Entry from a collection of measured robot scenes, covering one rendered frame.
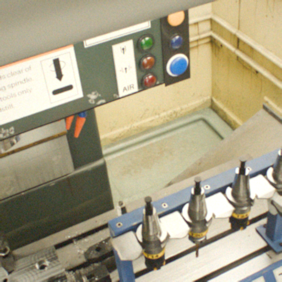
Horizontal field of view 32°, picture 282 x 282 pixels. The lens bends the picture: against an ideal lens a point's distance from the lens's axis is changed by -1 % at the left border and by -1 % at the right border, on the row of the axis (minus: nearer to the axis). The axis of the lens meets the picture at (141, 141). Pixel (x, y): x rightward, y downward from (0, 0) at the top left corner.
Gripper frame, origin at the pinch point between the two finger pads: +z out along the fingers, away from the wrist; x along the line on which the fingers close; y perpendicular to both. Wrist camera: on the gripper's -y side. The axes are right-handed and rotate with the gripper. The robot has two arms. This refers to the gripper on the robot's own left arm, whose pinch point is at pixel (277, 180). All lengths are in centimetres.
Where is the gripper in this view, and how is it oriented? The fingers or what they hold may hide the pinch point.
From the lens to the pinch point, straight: 118.4
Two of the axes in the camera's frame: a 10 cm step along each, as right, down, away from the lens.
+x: 9.0, -3.5, 2.8
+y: 0.7, 7.3, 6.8
